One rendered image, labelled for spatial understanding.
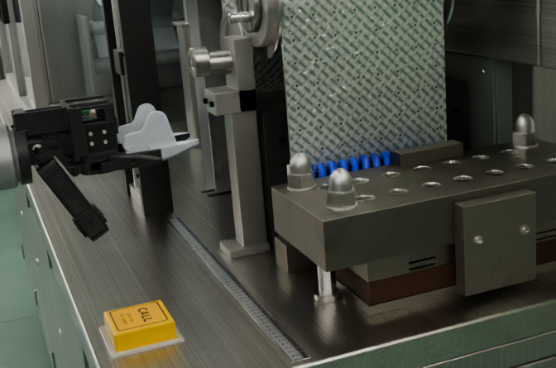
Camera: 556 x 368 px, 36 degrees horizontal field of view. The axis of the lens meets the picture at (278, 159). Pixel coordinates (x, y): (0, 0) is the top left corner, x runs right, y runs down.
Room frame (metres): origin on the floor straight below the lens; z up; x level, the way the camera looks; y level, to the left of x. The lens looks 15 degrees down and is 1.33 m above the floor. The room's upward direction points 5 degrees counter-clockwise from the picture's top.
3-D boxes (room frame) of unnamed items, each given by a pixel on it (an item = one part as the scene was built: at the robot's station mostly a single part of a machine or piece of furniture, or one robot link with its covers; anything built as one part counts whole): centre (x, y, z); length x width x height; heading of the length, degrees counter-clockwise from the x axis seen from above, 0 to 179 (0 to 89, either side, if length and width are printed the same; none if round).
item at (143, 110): (1.04, 0.16, 1.11); 0.09 x 0.03 x 0.06; 119
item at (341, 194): (0.92, -0.07, 1.05); 0.04 x 0.04 x 0.04
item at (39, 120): (0.98, 0.25, 1.12); 0.12 x 0.08 x 0.09; 110
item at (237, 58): (1.15, 0.06, 1.05); 0.06 x 0.05 x 0.31; 110
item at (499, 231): (0.93, -0.25, 0.97); 0.10 x 0.03 x 0.11; 110
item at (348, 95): (1.12, -0.13, 1.11); 0.23 x 0.01 x 0.18; 110
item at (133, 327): (0.90, 0.17, 0.91); 0.07 x 0.07 x 0.02; 20
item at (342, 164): (1.09, -0.13, 1.03); 0.21 x 0.04 x 0.03; 110
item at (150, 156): (0.98, 0.18, 1.09); 0.09 x 0.05 x 0.02; 101
